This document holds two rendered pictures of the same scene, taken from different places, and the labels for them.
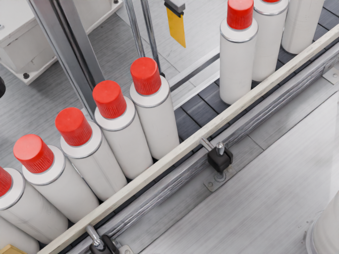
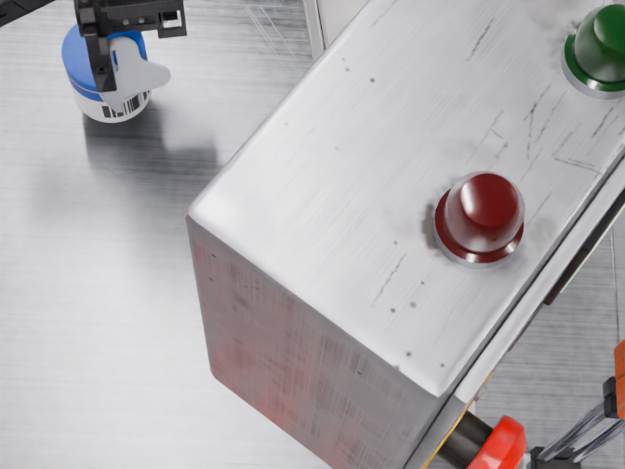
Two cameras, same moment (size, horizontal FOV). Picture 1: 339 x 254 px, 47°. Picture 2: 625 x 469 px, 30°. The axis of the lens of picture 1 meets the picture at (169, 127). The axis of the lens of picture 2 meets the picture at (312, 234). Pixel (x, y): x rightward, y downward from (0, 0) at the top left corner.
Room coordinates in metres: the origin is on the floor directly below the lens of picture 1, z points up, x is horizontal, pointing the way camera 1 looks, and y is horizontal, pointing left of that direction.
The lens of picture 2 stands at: (0.15, 0.12, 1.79)
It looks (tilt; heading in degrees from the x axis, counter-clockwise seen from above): 69 degrees down; 24
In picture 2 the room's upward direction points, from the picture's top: 6 degrees clockwise
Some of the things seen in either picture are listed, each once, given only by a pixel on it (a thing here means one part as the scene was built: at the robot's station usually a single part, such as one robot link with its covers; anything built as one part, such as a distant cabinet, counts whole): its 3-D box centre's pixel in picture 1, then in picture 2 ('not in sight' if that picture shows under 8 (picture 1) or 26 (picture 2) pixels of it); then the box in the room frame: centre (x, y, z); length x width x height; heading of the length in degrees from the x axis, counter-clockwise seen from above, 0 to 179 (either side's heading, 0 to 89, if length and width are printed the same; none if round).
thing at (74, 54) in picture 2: not in sight; (108, 70); (0.51, 0.49, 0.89); 0.07 x 0.07 x 0.07
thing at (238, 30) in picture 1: (237, 54); not in sight; (0.37, -0.12, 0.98); 0.05 x 0.05 x 0.20
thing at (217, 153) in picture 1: (220, 162); not in sight; (0.25, -0.07, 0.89); 0.03 x 0.03 x 0.12; 28
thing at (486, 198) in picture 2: not in sight; (483, 212); (0.29, 0.13, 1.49); 0.03 x 0.03 x 0.02
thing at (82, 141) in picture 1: (94, 159); not in sight; (0.25, 0.11, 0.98); 0.05 x 0.05 x 0.20
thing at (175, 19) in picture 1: (175, 24); not in sight; (0.35, -0.03, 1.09); 0.03 x 0.01 x 0.06; 28
